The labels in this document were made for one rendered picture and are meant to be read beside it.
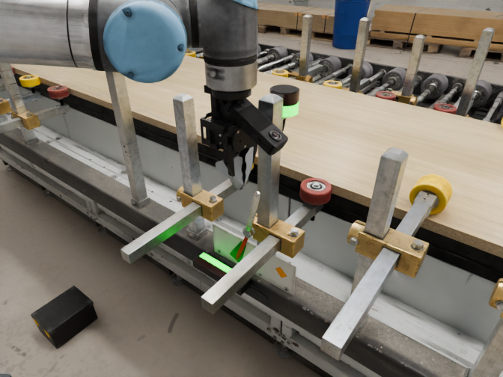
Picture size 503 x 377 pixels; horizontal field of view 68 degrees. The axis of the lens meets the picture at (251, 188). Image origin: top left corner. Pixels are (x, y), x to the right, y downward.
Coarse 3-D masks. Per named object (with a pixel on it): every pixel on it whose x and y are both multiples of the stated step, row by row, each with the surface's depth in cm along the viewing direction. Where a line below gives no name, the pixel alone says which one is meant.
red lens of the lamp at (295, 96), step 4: (272, 92) 73; (296, 92) 73; (284, 96) 72; (288, 96) 72; (292, 96) 72; (296, 96) 73; (284, 100) 72; (288, 100) 72; (292, 100) 73; (296, 100) 74; (284, 104) 73; (288, 104) 73; (292, 104) 73
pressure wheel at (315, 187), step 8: (304, 184) 95; (312, 184) 96; (320, 184) 95; (328, 184) 95; (304, 192) 93; (312, 192) 92; (320, 192) 92; (328, 192) 92; (304, 200) 94; (312, 200) 92; (320, 200) 92; (328, 200) 94
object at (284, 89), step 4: (272, 88) 74; (276, 88) 74; (280, 88) 74; (284, 88) 74; (288, 88) 74; (292, 88) 74; (296, 88) 74; (276, 92) 72; (280, 92) 72; (284, 92) 72; (288, 92) 72; (292, 92) 72; (284, 120) 78; (284, 124) 78
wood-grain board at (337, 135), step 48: (96, 96) 150; (144, 96) 150; (192, 96) 150; (336, 96) 150; (288, 144) 115; (336, 144) 115; (384, 144) 115; (432, 144) 115; (480, 144) 115; (336, 192) 96; (480, 192) 93; (480, 240) 79
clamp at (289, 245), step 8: (256, 216) 90; (256, 224) 87; (272, 224) 87; (280, 224) 87; (288, 224) 87; (256, 232) 88; (264, 232) 86; (272, 232) 85; (280, 232) 85; (288, 232) 85; (304, 232) 85; (288, 240) 83; (296, 240) 83; (280, 248) 86; (288, 248) 84; (296, 248) 85; (288, 256) 85
